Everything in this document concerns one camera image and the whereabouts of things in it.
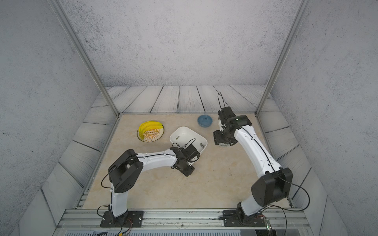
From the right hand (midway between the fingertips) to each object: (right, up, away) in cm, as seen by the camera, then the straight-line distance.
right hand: (222, 139), depth 79 cm
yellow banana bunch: (-46, 0, +28) cm, 54 cm away
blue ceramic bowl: (-7, +11, +35) cm, 37 cm away
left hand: (-16, -21, +9) cm, 28 cm away
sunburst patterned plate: (-46, 0, +28) cm, 54 cm away
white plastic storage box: (-24, -1, +26) cm, 35 cm away
